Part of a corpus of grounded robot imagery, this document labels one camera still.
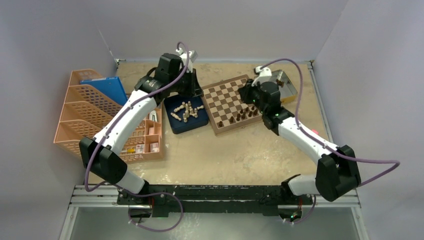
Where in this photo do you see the blue folder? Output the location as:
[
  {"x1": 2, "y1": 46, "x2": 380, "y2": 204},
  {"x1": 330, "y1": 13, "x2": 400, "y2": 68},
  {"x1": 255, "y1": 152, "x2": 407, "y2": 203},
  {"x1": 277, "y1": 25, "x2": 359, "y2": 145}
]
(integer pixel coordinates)
[{"x1": 80, "y1": 76, "x2": 128, "y2": 106}]

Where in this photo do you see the peach file rack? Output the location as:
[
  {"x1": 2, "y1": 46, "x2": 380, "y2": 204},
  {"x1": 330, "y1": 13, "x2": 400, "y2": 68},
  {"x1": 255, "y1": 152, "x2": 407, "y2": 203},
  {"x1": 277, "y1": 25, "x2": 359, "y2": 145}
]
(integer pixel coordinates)
[{"x1": 53, "y1": 68, "x2": 122, "y2": 161}]

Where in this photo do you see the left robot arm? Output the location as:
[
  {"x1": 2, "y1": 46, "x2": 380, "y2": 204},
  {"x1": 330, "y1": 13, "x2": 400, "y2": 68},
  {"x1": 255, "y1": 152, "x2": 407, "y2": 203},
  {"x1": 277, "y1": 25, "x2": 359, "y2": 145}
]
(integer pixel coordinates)
[{"x1": 79, "y1": 49, "x2": 203, "y2": 205}]

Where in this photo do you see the wooden chess board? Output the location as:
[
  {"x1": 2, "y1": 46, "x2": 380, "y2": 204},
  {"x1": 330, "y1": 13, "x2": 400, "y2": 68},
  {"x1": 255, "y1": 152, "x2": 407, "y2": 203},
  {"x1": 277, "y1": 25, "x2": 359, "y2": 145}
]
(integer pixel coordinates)
[{"x1": 201, "y1": 74, "x2": 262, "y2": 136}]

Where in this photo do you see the dark blue square tray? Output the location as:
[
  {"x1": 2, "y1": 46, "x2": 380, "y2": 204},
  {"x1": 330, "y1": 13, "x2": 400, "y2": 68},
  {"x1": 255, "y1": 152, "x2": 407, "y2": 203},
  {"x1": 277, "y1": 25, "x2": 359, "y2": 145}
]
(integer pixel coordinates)
[{"x1": 163, "y1": 95, "x2": 209, "y2": 135}]

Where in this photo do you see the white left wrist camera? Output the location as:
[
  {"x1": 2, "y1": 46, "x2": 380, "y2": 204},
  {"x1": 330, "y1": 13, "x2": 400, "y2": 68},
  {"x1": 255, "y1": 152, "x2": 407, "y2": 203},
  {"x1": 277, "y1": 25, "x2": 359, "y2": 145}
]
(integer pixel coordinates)
[{"x1": 175, "y1": 48, "x2": 198, "y2": 73}]

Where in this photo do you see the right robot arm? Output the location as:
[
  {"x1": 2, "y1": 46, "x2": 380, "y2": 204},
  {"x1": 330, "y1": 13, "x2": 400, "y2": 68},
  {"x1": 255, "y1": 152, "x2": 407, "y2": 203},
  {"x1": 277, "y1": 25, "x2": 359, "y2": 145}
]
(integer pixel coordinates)
[{"x1": 238, "y1": 79, "x2": 362, "y2": 204}]

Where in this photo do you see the light wooden king piece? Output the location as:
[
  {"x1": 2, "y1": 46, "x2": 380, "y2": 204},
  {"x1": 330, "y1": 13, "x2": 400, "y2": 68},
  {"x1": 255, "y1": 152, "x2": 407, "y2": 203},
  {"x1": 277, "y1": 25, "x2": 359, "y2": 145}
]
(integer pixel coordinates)
[{"x1": 171, "y1": 112, "x2": 183, "y2": 122}]

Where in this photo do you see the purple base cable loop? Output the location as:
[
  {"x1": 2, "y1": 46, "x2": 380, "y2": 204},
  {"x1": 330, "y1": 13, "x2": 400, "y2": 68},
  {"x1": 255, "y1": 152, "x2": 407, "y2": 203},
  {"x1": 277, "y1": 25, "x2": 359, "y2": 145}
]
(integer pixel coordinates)
[{"x1": 127, "y1": 192, "x2": 185, "y2": 233}]

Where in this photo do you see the dark wooden pawn lying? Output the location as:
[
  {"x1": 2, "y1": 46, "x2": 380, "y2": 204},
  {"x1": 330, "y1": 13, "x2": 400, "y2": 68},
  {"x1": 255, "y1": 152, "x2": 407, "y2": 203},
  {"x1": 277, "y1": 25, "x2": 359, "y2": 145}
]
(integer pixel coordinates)
[{"x1": 275, "y1": 79, "x2": 285, "y2": 88}]

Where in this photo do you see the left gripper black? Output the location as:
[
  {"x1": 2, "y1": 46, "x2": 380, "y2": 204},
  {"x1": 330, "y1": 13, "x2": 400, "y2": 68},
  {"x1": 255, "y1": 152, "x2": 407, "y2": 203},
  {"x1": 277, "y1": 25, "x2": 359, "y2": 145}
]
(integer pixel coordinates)
[{"x1": 169, "y1": 68, "x2": 203, "y2": 98}]

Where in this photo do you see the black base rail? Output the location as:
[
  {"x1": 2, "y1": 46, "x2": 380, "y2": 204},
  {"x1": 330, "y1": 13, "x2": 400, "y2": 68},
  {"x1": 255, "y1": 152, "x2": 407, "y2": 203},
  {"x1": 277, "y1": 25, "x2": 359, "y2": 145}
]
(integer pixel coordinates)
[{"x1": 69, "y1": 183, "x2": 362, "y2": 220}]

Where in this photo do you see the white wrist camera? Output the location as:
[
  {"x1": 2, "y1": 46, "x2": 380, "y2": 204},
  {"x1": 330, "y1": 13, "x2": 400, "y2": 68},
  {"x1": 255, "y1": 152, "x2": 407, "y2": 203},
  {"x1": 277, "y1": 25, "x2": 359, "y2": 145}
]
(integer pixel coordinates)
[
  {"x1": 251, "y1": 66, "x2": 272, "y2": 86},
  {"x1": 175, "y1": 48, "x2": 198, "y2": 73}
]

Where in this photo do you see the white stapler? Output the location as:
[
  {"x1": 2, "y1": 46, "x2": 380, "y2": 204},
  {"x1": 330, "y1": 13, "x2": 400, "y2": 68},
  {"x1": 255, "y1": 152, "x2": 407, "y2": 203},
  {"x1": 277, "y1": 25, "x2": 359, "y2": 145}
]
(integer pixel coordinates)
[{"x1": 148, "y1": 110, "x2": 158, "y2": 122}]

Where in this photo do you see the yellow metal tin tray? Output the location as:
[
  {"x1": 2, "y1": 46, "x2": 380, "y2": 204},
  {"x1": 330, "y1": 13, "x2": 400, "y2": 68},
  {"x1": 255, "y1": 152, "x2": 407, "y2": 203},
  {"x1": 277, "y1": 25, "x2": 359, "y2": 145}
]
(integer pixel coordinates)
[{"x1": 270, "y1": 69, "x2": 298, "y2": 104}]

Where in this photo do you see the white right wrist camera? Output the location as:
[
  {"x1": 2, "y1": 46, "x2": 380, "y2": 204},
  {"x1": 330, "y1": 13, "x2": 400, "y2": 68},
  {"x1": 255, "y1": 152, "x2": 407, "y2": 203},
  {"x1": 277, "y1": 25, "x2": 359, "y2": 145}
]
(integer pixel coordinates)
[{"x1": 251, "y1": 66, "x2": 272, "y2": 86}]

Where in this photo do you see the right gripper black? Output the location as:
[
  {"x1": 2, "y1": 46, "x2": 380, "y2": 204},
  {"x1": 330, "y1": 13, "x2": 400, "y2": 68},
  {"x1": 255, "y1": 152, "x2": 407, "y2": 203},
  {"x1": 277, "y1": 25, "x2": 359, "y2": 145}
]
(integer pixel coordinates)
[{"x1": 237, "y1": 79, "x2": 267, "y2": 115}]

